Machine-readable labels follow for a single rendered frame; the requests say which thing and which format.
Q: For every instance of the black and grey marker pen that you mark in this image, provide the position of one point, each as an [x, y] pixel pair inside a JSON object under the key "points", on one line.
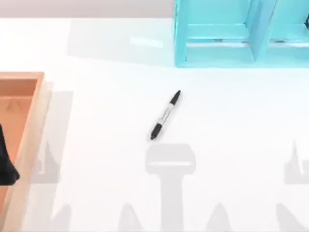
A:
{"points": [[165, 116]]}

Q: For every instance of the light blue rack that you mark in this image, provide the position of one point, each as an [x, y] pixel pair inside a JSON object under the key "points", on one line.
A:
{"points": [[217, 33]]}

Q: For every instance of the shallow salmon-coloured box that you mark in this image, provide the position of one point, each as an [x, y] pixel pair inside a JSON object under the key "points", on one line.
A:
{"points": [[21, 120]]}

